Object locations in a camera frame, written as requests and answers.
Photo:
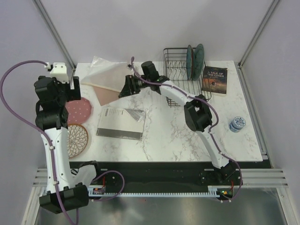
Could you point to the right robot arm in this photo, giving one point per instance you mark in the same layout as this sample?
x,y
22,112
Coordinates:
x,y
200,116

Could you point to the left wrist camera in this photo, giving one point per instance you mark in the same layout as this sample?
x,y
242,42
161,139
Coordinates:
x,y
58,70

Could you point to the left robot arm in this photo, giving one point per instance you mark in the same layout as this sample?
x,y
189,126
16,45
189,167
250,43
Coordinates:
x,y
64,191

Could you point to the black wire dish rack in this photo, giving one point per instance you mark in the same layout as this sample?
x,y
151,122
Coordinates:
x,y
175,70

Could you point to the blue white ceramic cup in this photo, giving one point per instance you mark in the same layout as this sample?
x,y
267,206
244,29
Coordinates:
x,y
237,124

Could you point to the white slotted cable duct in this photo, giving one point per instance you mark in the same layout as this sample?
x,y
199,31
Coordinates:
x,y
99,191

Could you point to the Canon manual in plastic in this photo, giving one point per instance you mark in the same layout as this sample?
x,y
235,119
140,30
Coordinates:
x,y
121,123

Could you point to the dark blue glazed plate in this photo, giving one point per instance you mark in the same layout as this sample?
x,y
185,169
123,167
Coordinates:
x,y
190,62

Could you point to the orange flower pattern plate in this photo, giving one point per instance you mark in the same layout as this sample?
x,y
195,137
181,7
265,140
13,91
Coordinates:
x,y
78,139

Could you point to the pink cutting mat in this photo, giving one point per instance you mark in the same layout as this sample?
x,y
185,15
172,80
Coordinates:
x,y
105,96

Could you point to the pink polka dot plate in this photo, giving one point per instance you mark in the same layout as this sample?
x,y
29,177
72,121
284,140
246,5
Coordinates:
x,y
79,111

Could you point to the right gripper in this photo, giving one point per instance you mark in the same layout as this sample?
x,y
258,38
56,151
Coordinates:
x,y
129,88

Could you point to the Tale of Two Cities book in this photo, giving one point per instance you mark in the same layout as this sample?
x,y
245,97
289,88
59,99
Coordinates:
x,y
215,80

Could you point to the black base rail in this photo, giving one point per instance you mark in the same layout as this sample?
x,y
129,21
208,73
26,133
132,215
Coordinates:
x,y
157,176

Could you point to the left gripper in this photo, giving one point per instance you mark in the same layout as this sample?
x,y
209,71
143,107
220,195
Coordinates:
x,y
73,94

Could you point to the grey-green ceramic plate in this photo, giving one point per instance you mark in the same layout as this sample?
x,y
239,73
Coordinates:
x,y
198,62

